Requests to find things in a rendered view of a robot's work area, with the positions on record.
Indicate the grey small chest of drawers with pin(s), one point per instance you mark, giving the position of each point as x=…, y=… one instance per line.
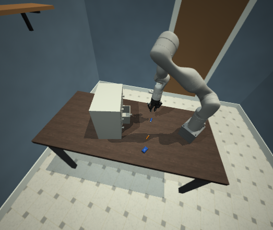
x=105, y=111

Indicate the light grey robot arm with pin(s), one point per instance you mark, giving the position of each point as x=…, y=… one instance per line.
x=162, y=53

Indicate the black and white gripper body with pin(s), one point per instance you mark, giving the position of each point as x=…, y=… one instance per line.
x=154, y=102

